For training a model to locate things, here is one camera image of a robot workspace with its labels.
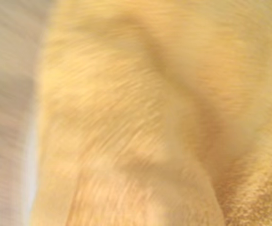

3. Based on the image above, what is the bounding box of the yellow terry towel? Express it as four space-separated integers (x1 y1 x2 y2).
30 0 272 226

